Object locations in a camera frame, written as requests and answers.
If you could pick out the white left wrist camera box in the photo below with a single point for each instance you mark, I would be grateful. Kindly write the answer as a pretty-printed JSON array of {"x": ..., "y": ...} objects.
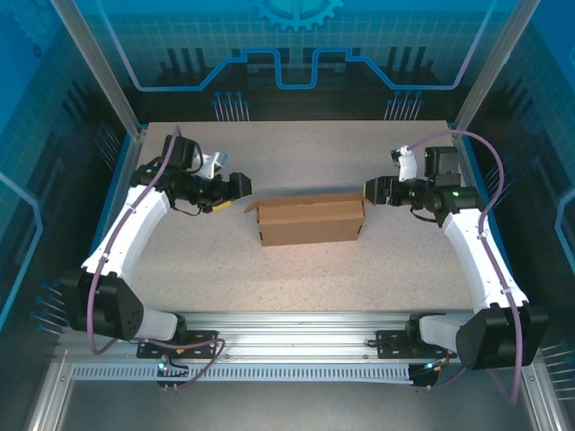
[{"x": 214, "y": 161}]

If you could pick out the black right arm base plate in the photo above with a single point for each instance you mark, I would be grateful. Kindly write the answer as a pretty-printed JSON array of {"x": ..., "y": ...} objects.
[{"x": 386, "y": 343}]

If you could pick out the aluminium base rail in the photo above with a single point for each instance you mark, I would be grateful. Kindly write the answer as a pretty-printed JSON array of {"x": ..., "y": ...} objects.
[{"x": 292, "y": 336}]

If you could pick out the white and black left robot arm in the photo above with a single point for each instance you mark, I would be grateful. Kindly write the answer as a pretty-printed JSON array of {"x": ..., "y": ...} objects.
[{"x": 135, "y": 224}]

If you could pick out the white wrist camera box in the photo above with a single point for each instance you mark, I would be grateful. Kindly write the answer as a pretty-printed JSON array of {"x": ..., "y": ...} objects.
[
  {"x": 406, "y": 164},
  {"x": 214, "y": 161}
]

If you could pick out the grey metal sheet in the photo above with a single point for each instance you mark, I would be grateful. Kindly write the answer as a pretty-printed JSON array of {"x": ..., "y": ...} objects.
[{"x": 292, "y": 408}]

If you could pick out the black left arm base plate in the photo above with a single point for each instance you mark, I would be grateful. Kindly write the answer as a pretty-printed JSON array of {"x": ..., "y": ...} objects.
[{"x": 209, "y": 345}]

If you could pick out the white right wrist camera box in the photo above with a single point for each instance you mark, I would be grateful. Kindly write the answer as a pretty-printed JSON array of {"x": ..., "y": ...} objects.
[{"x": 406, "y": 164}]

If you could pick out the aluminium table side rail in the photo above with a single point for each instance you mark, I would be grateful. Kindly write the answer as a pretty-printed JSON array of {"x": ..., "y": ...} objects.
[
  {"x": 463, "y": 155},
  {"x": 136, "y": 146}
]

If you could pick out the aluminium frame post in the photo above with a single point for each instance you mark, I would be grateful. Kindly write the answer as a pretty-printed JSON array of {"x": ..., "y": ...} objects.
[
  {"x": 110, "y": 76},
  {"x": 489, "y": 76}
]

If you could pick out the brown cardboard paper box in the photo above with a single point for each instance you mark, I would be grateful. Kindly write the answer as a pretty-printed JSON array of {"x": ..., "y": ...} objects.
[{"x": 310, "y": 220}]

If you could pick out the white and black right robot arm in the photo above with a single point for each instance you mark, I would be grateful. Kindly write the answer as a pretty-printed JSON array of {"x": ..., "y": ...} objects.
[{"x": 476, "y": 251}]

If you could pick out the aluminium lower frame rail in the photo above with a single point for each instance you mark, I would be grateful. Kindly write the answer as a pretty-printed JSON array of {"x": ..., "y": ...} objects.
[
  {"x": 49, "y": 395},
  {"x": 541, "y": 395}
]

